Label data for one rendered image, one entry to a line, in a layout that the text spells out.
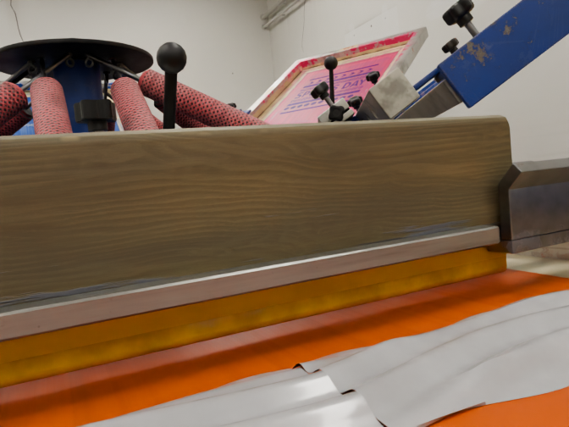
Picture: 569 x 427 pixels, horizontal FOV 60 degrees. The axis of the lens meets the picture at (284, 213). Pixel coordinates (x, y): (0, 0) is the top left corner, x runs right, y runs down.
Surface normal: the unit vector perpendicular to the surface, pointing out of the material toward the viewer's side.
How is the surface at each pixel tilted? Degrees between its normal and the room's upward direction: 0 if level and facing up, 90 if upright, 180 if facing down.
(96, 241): 90
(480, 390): 35
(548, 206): 90
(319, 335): 0
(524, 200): 90
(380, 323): 0
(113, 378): 0
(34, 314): 90
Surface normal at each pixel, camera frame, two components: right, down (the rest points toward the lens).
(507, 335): 0.15, -0.86
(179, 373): -0.10, -0.99
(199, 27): 0.43, 0.02
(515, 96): -0.90, 0.11
